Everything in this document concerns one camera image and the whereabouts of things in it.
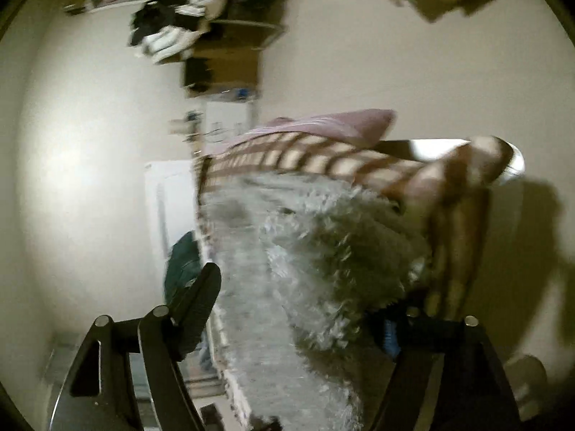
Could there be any white cabinet door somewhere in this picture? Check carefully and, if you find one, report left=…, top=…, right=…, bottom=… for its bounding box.
left=144, top=159, right=204, bottom=259

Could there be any pile of black white clothes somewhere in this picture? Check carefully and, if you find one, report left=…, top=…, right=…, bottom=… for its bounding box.
left=128, top=0, right=243, bottom=64

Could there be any brown cardboard box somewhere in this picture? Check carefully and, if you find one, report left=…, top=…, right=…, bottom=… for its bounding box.
left=182, top=20, right=288, bottom=98

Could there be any pink pillow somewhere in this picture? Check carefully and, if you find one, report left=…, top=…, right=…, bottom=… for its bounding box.
left=243, top=108, right=397, bottom=149

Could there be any white rounded object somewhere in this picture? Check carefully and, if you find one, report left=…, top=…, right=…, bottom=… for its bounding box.
left=507, top=354, right=549, bottom=420

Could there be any white paper box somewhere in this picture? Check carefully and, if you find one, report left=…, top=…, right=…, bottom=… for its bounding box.
left=203, top=99, right=253, bottom=147

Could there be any brown checkered blanket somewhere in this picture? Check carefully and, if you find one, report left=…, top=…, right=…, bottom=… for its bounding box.
left=192, top=131, right=517, bottom=324

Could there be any grey shaggy blanket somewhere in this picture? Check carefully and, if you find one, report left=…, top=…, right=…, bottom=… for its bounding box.
left=198, top=173, right=434, bottom=431

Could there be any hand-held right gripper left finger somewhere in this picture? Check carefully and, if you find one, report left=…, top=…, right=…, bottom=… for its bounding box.
left=49, top=262, right=222, bottom=431

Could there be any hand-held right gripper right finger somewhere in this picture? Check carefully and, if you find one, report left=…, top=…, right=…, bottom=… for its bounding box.
left=366, top=302, right=524, bottom=431

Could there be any dark green cloth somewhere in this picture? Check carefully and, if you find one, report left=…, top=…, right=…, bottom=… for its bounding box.
left=164, top=231, right=208, bottom=311

